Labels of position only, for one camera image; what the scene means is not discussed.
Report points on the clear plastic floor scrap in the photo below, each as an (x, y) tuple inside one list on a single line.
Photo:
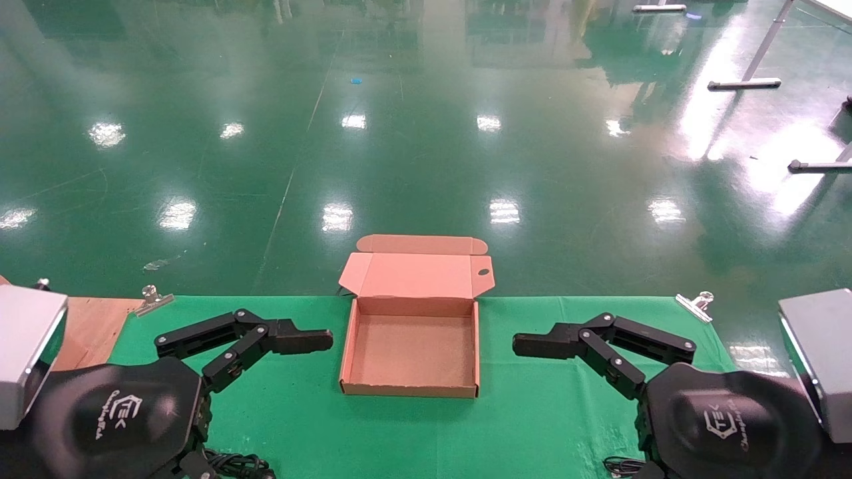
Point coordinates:
[(154, 265)]

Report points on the silver metal binder clip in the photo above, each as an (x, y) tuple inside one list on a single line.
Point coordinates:
[(153, 303), (694, 307)]

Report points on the grey table leg with foot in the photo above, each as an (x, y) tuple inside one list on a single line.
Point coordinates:
[(745, 84)]

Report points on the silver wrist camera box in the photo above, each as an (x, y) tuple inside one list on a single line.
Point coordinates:
[(822, 352), (26, 346)]

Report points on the dark table leg with foot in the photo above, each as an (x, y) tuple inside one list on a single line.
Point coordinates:
[(819, 165)]

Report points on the grey metal table foot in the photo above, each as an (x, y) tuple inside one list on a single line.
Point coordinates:
[(659, 8)]

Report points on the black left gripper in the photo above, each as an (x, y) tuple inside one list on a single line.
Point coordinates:
[(120, 419)]

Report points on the green table cloth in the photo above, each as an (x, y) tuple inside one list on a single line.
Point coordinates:
[(532, 419)]

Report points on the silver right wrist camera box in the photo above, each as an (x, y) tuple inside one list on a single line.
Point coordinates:
[(822, 352)]

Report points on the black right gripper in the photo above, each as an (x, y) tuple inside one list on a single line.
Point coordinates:
[(725, 426)]

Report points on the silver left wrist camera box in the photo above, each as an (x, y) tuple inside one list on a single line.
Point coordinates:
[(26, 346)]

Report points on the dark object at room edge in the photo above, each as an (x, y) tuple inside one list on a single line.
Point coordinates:
[(848, 113)]

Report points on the open brown cardboard box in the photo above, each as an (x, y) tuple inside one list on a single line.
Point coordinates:
[(413, 352)]

